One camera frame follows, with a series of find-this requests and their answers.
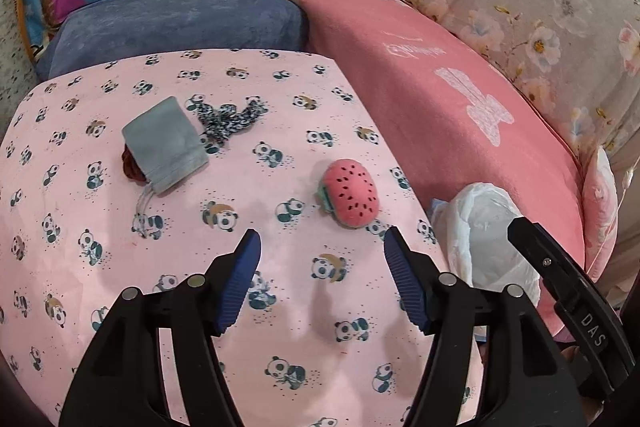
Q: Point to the bin with white plastic liner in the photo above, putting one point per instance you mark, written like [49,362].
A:
[480,237]

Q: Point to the grey floral cover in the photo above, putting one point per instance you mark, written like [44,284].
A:
[540,7]

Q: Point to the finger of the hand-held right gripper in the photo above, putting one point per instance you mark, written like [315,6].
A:
[547,257]

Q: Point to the dark red scrunchie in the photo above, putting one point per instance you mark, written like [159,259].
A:
[132,167]

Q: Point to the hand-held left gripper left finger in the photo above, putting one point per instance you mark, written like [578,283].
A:
[239,289]

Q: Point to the small pink pillow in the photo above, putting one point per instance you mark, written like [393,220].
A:
[602,207]

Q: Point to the black and white scrunchie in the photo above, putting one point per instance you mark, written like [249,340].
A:
[225,119]

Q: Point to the white textured cloth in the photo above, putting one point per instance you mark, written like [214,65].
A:
[15,47]

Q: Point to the pink watermelon plush toy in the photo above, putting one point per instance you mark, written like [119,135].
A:
[350,192]

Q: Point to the pink panda-print tablecloth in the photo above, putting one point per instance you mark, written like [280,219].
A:
[175,257]

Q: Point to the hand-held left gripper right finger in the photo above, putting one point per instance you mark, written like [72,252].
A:
[406,289]

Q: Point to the blue-grey sofa cushion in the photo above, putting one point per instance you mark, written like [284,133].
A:
[175,27]

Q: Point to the pink blanket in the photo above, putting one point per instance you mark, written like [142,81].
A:
[425,82]

